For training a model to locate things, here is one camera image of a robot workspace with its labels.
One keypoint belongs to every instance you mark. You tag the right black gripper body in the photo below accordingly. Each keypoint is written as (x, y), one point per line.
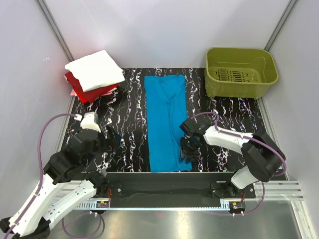
(188, 147)

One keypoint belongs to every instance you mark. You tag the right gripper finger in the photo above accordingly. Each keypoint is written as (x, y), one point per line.
(182, 157)
(192, 159)

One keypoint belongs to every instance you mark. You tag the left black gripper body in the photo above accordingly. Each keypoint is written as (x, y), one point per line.
(111, 143)

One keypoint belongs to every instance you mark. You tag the blue t-shirt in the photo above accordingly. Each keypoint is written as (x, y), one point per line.
(166, 111)

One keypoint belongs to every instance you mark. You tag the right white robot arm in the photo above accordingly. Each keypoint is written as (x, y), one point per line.
(262, 156)

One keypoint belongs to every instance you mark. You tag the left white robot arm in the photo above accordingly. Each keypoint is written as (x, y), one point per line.
(39, 214)

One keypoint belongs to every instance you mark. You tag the black marble pattern mat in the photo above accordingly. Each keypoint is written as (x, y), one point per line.
(126, 108)

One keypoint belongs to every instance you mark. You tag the folded red t-shirt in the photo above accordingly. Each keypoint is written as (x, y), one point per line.
(89, 96)

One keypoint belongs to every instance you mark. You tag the folded pink t-shirt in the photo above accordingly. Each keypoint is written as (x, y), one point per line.
(72, 92)

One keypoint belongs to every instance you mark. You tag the folded white t-shirt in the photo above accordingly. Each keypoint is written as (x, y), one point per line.
(95, 71)

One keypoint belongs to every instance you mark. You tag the olive green plastic basket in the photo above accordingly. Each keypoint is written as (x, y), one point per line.
(239, 72)

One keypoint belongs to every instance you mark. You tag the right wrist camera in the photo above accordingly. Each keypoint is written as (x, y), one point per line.
(192, 128)

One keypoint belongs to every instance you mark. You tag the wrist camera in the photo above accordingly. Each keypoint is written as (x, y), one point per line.
(192, 128)
(90, 121)

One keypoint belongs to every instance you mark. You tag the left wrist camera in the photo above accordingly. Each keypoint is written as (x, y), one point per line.
(90, 121)

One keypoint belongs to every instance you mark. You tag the aluminium frame rail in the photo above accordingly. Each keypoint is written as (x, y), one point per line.
(272, 191)

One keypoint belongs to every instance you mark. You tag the left corner aluminium post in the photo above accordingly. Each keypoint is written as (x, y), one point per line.
(44, 9)

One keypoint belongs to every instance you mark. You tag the corner aluminium post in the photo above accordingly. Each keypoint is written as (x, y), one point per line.
(280, 24)
(44, 9)

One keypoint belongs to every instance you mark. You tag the right corner aluminium post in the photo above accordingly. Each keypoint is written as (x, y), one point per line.
(280, 24)

